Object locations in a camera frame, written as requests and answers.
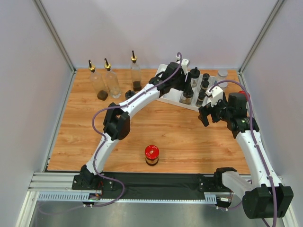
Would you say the black-lid glass condiment jar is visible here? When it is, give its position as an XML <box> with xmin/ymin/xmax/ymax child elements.
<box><xmin>189</xmin><ymin>67</ymin><xmax>200</xmax><ymax>88</ymax></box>

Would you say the small black-cap spice jar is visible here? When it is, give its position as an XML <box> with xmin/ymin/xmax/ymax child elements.
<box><xmin>196</xmin><ymin>91</ymin><xmax>205</xmax><ymax>108</ymax></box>

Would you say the glass jar with brown lumps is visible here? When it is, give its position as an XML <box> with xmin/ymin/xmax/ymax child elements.
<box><xmin>180</xmin><ymin>88</ymin><xmax>194</xmax><ymax>105</ymax></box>

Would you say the small dark spice jar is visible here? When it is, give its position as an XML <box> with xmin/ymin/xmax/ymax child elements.
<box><xmin>200</xmin><ymin>80</ymin><xmax>210</xmax><ymax>93</ymax></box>

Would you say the silver-top pepper grinder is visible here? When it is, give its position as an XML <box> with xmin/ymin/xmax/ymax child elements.
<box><xmin>202</xmin><ymin>73</ymin><xmax>210</xmax><ymax>81</ymax></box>

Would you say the silver-lid salt shaker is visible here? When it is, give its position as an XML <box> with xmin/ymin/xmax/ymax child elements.
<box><xmin>215</xmin><ymin>70</ymin><xmax>228</xmax><ymax>90</ymax></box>

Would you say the glass jar with white granules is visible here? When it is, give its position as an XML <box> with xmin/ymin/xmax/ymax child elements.
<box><xmin>125</xmin><ymin>90</ymin><xmax>136</xmax><ymax>100</ymax></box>

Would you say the red-lid sauce jar front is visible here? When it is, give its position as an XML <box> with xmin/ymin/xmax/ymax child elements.
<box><xmin>145</xmin><ymin>145</ymin><xmax>160</xmax><ymax>166</ymax></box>

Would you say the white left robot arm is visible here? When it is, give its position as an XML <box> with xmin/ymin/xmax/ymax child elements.
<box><xmin>72</xmin><ymin>60</ymin><xmax>188</xmax><ymax>190</ymax></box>

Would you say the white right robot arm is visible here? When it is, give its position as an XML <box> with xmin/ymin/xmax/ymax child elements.
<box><xmin>198</xmin><ymin>89</ymin><xmax>294</xmax><ymax>219</ymax></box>

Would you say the white divided organizer tray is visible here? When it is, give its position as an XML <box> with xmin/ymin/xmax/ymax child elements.
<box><xmin>156</xmin><ymin>64</ymin><xmax>216</xmax><ymax>112</ymax></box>

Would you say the tall bottle with dark sauce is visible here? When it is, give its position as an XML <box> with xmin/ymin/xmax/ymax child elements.
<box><xmin>131</xmin><ymin>50</ymin><xmax>142</xmax><ymax>92</ymax></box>

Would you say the clear empty oil bottle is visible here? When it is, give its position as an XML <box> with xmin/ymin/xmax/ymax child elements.
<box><xmin>104</xmin><ymin>58</ymin><xmax>121</xmax><ymax>98</ymax></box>

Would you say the oil bottle with dark sauce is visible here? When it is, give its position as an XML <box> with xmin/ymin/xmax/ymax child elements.
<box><xmin>88</xmin><ymin>60</ymin><xmax>108</xmax><ymax>101</ymax></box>

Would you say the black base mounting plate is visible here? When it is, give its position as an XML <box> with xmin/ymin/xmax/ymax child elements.
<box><xmin>72</xmin><ymin>172</ymin><xmax>228</xmax><ymax>203</ymax></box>

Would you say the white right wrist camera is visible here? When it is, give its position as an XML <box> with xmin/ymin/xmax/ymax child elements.
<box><xmin>204</xmin><ymin>86</ymin><xmax>223</xmax><ymax>107</ymax></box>

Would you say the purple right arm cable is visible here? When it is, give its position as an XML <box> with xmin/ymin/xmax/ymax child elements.
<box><xmin>208</xmin><ymin>79</ymin><xmax>277</xmax><ymax>227</ymax></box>

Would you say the aluminium frame post right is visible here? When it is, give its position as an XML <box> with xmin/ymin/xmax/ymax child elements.
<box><xmin>238</xmin><ymin>0</ymin><xmax>285</xmax><ymax>74</ymax></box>

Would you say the aluminium frame post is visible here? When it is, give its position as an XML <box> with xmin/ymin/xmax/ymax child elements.
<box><xmin>33</xmin><ymin>0</ymin><xmax>76</xmax><ymax>73</ymax></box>
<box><xmin>238</xmin><ymin>0</ymin><xmax>285</xmax><ymax>74</ymax></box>

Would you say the aluminium frame post left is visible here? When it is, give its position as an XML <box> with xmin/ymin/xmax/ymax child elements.
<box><xmin>33</xmin><ymin>0</ymin><xmax>76</xmax><ymax>73</ymax></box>

